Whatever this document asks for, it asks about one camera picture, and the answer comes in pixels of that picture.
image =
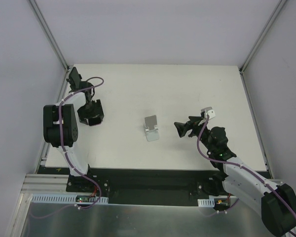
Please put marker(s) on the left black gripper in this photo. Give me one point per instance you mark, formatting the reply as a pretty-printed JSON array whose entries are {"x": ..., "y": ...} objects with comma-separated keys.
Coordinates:
[{"x": 93, "y": 117}]

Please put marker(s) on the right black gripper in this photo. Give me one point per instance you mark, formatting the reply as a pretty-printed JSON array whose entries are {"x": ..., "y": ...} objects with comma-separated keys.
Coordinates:
[{"x": 192, "y": 126}]

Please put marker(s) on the black smartphone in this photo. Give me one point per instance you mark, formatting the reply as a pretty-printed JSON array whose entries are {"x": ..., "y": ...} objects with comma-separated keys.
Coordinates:
[{"x": 75, "y": 80}]

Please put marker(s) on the silver folding phone stand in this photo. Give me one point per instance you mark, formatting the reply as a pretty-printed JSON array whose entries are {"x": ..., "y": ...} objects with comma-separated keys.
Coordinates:
[{"x": 151, "y": 128}]

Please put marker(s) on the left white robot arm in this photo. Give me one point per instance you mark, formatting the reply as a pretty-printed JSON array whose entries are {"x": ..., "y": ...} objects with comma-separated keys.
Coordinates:
[{"x": 60, "y": 124}]

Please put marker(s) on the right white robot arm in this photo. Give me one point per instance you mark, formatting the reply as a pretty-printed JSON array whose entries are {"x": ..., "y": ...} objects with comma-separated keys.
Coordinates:
[{"x": 274, "y": 203}]

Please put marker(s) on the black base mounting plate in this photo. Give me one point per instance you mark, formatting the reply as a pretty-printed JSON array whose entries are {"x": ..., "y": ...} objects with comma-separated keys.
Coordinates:
[{"x": 151, "y": 187}]

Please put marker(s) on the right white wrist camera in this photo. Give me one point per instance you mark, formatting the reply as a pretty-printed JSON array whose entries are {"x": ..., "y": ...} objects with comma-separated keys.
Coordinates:
[{"x": 208, "y": 112}]

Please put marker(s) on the right white cable duct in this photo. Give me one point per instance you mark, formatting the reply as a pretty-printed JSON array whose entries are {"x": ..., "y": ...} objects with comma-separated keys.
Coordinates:
[{"x": 206, "y": 202}]

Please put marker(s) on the white cable duct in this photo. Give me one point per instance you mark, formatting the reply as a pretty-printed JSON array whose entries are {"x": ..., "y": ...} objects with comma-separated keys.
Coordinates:
[
  {"x": 63, "y": 199},
  {"x": 206, "y": 202}
]

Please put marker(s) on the left white cable duct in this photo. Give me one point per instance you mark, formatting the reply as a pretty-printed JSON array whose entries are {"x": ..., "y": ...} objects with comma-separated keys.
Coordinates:
[{"x": 63, "y": 199}]

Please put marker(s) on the left aluminium frame post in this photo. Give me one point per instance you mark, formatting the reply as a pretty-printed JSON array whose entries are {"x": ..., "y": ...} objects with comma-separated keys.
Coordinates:
[{"x": 48, "y": 33}]

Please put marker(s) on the aluminium frame post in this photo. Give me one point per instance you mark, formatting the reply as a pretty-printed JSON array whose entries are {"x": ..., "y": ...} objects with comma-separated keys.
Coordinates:
[
  {"x": 48, "y": 33},
  {"x": 281, "y": 4}
]

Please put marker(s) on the right aluminium frame post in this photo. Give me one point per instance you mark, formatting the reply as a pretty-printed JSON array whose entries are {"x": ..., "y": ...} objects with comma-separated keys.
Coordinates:
[{"x": 281, "y": 4}]

